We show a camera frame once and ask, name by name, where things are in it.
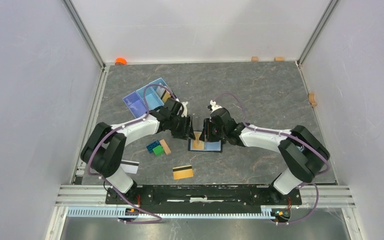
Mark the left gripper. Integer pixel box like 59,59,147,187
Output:
168,113,196,140

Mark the light blue bin with cards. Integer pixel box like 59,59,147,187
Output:
149,77,175,104

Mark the silver credit card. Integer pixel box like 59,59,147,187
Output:
120,160,140,174

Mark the black card holder wallet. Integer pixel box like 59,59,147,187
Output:
187,138,223,153

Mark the aluminium frame rail left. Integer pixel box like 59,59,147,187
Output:
45,0,109,240

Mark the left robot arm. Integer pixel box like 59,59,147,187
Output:
80,98,194,204

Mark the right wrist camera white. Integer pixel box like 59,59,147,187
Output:
207,100,223,113

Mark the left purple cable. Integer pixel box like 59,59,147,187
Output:
86,83,180,225

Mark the wooden block back left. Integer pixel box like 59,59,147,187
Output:
251,56,259,62

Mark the blue toy brick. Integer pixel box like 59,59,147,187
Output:
146,140,161,154

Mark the orange round object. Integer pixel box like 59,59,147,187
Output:
114,57,127,66

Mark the wooden arch block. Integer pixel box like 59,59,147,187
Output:
308,92,318,108

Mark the gold patterned credit card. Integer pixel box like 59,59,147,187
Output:
191,131,205,151

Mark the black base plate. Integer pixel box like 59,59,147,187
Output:
105,183,303,215

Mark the light blue middle bin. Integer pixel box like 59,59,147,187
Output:
135,85,164,110

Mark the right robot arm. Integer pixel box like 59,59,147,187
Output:
201,104,330,204

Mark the purple plastic bin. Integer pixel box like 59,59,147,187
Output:
122,90,147,119

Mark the green toy brick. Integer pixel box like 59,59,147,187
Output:
152,145,165,157

